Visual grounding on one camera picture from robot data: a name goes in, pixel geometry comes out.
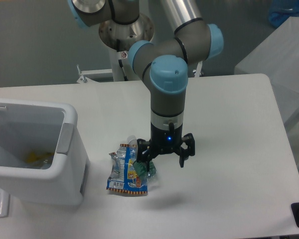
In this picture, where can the white trash can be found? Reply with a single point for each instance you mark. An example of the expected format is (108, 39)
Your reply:
(41, 127)

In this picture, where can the blue snack wrapper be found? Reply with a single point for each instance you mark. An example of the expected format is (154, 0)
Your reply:
(123, 178)

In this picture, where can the blue water jug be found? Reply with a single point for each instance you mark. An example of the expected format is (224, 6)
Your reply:
(281, 10)

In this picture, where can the yellow trash in bin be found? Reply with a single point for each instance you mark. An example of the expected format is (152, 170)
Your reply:
(34, 158)

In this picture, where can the white covered side table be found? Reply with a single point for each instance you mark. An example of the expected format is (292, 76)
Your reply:
(278, 58)

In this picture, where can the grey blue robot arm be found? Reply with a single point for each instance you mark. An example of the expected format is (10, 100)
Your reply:
(162, 68)

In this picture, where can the crushed clear plastic bottle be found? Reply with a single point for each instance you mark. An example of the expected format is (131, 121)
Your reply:
(147, 178)

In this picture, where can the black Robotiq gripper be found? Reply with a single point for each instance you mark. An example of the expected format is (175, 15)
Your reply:
(164, 142)

